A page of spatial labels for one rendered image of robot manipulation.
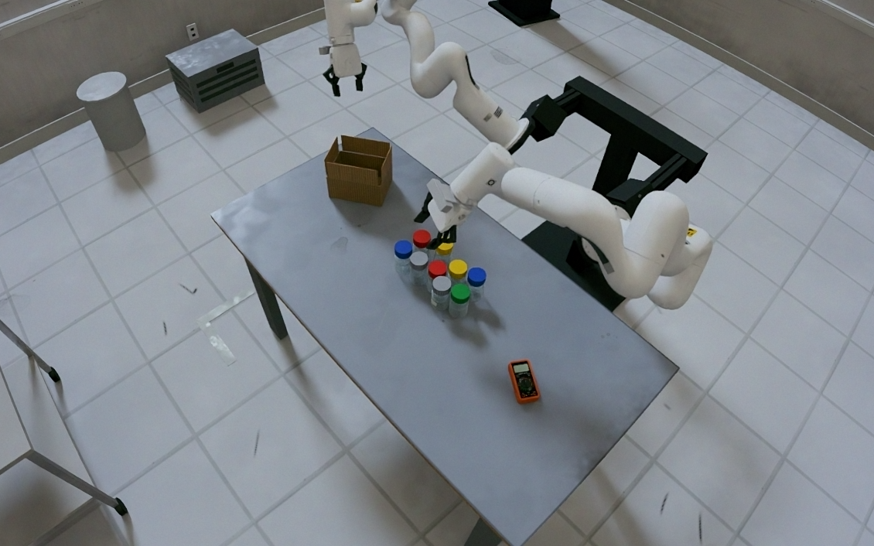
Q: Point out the clear glass bottle with white cap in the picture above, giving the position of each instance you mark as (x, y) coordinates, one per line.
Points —
(418, 268)
(441, 287)

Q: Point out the glass bottle with blue cap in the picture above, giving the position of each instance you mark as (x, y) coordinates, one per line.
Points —
(403, 252)
(476, 282)

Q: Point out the orange digital multimeter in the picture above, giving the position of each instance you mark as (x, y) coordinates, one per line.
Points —
(524, 383)

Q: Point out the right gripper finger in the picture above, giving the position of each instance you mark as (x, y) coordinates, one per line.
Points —
(334, 81)
(360, 77)

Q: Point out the clear glass bottle with green cap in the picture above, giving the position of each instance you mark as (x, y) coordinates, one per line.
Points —
(459, 301)

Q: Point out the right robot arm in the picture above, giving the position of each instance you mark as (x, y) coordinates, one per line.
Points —
(430, 72)

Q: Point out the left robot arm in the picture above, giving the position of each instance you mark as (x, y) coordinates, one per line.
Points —
(659, 227)

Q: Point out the brown cardboard box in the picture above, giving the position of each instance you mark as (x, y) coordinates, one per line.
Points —
(359, 184)

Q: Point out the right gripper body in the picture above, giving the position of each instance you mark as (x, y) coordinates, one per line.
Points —
(345, 60)

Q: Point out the glass bottle with yellow cap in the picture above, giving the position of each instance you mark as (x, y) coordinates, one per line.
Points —
(457, 272)
(444, 253)

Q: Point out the glass bottle with red cap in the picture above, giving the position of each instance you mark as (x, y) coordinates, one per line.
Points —
(421, 238)
(435, 269)

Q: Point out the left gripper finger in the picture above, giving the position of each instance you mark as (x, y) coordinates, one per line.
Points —
(425, 212)
(436, 242)

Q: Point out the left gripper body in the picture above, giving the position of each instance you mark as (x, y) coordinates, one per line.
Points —
(457, 215)

